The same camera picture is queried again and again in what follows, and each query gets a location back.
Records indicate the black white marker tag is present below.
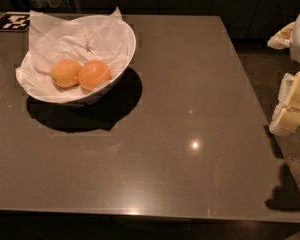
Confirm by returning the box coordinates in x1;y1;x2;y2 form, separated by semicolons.
0;12;30;32

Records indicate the white paper liner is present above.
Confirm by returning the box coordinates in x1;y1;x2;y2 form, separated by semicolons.
15;6;130;104

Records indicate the orange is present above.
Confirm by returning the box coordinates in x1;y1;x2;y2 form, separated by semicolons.
50;59;81;88
78;60;111;91

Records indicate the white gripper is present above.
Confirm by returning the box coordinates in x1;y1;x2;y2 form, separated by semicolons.
267;14;300;136

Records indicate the white bowl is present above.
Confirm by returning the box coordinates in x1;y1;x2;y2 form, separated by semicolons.
21;14;137;106

